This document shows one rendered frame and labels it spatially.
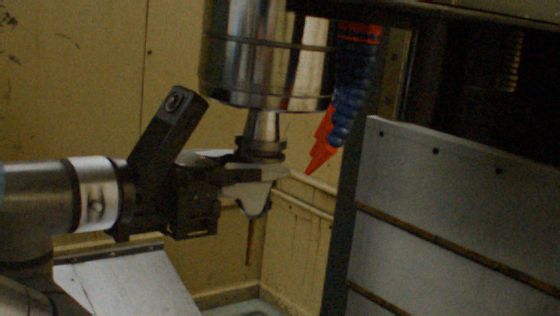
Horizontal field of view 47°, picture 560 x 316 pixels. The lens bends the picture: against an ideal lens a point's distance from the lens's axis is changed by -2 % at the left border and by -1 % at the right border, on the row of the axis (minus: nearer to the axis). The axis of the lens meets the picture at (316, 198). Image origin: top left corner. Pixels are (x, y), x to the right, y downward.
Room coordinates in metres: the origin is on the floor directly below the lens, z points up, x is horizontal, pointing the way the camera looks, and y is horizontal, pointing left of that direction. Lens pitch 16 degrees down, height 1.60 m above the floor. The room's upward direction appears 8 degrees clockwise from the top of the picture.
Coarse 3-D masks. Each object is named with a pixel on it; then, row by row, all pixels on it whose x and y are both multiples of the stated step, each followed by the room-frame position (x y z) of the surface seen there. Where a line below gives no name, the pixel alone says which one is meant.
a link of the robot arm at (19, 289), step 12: (0, 276) 0.44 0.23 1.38; (0, 288) 0.42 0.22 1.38; (12, 288) 0.43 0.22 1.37; (24, 288) 0.45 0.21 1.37; (0, 300) 0.41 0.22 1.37; (12, 300) 0.42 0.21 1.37; (24, 300) 0.43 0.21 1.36; (36, 300) 0.44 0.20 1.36; (48, 300) 0.46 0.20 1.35; (60, 300) 0.50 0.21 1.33; (72, 300) 0.51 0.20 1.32; (0, 312) 0.41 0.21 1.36; (12, 312) 0.41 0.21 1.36; (24, 312) 0.42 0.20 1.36; (36, 312) 0.43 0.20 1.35; (48, 312) 0.44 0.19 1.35; (60, 312) 0.46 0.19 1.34; (72, 312) 0.47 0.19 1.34; (84, 312) 0.49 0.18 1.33
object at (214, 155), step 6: (216, 150) 0.76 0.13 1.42; (222, 150) 0.77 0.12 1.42; (228, 150) 0.77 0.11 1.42; (204, 156) 0.73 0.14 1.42; (210, 156) 0.73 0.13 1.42; (216, 156) 0.74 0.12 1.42; (222, 156) 0.74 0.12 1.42; (228, 156) 0.76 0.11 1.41; (216, 162) 0.73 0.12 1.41; (222, 162) 0.74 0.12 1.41; (228, 162) 0.76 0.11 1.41; (234, 162) 0.76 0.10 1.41
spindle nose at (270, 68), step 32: (224, 0) 0.69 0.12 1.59; (256, 0) 0.68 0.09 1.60; (288, 0) 0.68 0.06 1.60; (224, 32) 0.69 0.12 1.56; (256, 32) 0.68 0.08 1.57; (288, 32) 0.68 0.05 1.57; (320, 32) 0.70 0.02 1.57; (224, 64) 0.69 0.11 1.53; (256, 64) 0.68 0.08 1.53; (288, 64) 0.68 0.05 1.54; (320, 64) 0.71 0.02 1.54; (224, 96) 0.69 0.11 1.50; (256, 96) 0.68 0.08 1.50; (288, 96) 0.69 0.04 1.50; (320, 96) 0.71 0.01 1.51
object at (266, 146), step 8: (240, 136) 0.75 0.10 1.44; (240, 144) 0.75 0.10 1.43; (248, 144) 0.73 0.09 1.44; (256, 144) 0.73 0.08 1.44; (264, 144) 0.73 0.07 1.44; (272, 144) 0.73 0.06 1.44; (280, 144) 0.74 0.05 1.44; (240, 152) 0.75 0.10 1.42; (248, 152) 0.73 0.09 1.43; (256, 152) 0.73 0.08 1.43; (264, 152) 0.73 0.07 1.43; (272, 152) 0.74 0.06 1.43; (280, 152) 0.75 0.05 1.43; (248, 160) 0.73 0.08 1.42; (256, 160) 0.73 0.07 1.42; (264, 160) 0.73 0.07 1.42; (272, 160) 0.73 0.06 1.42; (280, 160) 0.74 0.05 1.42
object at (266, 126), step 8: (248, 112) 0.75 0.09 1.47; (256, 112) 0.74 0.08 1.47; (264, 112) 0.74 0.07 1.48; (272, 112) 0.74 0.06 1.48; (248, 120) 0.75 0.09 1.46; (256, 120) 0.74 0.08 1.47; (264, 120) 0.74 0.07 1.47; (272, 120) 0.74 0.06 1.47; (248, 128) 0.74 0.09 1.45; (256, 128) 0.74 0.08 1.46; (264, 128) 0.74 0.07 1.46; (272, 128) 0.74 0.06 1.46; (248, 136) 0.74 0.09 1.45; (256, 136) 0.74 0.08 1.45; (264, 136) 0.74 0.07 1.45; (272, 136) 0.74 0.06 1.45
